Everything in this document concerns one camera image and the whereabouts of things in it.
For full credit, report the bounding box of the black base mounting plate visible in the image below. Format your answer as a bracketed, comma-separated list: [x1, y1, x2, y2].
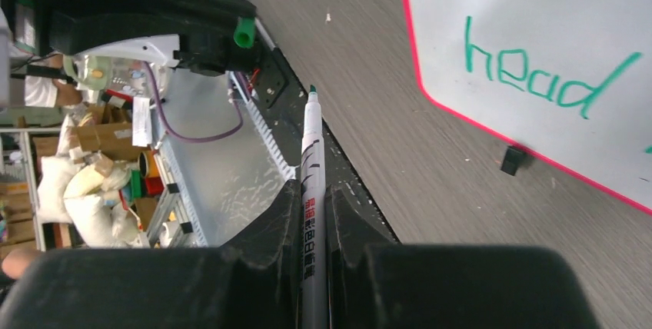
[251, 47, 399, 242]

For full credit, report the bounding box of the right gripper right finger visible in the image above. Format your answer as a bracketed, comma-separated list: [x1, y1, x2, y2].
[325, 188, 599, 328]

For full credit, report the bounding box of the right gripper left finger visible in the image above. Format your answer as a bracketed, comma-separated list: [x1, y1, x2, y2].
[1, 180, 301, 328]

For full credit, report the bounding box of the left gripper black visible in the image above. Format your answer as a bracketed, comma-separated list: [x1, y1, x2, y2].
[38, 0, 262, 76]

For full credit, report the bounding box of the green whiteboard marker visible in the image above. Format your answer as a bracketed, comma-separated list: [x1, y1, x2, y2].
[301, 86, 330, 328]

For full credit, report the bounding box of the whiteboard with red frame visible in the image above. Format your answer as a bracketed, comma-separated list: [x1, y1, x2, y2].
[403, 0, 651, 211]

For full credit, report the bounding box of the slotted grey cable duct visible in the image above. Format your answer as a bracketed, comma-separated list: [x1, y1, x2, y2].
[152, 0, 299, 249]

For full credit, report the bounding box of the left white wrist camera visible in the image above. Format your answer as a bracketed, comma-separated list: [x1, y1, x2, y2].
[63, 35, 180, 98]

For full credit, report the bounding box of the left black whiteboard foot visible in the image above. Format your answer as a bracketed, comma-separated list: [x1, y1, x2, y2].
[500, 145, 527, 176]

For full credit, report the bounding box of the green marker cap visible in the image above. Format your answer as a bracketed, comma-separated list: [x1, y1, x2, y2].
[233, 18, 257, 48]

